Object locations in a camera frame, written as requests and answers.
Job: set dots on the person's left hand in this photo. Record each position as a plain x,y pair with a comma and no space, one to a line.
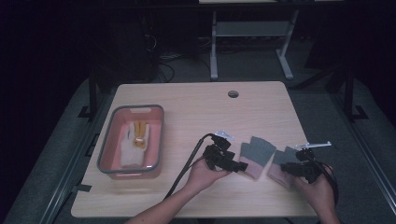
202,177

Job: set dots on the white glove with bear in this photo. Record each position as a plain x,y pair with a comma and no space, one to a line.
132,149

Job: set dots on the grey metal rail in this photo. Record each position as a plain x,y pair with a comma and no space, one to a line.
68,168
367,149

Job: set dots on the pink bin with grey rim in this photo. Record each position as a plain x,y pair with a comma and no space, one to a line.
155,124

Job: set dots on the white metal desk frame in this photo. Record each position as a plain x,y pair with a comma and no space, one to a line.
214,46

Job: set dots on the black metal stand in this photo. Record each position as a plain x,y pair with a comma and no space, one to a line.
92,93
350,93

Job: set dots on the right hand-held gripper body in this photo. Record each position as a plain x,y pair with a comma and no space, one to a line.
309,169

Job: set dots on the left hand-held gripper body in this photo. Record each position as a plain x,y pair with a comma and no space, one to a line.
218,152

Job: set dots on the person's right hand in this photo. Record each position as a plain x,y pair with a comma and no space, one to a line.
317,193

